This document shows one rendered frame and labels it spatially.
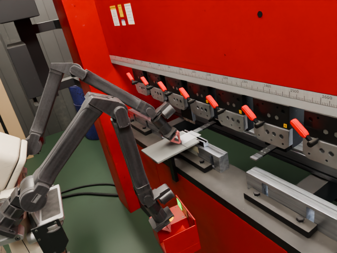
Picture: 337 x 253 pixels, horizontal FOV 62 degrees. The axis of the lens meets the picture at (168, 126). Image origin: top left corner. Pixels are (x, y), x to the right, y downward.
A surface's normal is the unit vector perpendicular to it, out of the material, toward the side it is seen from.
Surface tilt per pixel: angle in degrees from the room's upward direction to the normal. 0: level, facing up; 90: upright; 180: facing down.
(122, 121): 92
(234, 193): 0
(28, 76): 90
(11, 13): 90
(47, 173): 85
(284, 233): 0
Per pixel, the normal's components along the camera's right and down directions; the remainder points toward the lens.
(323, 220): -0.82, 0.38
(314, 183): -0.18, -0.88
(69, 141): 0.40, 0.33
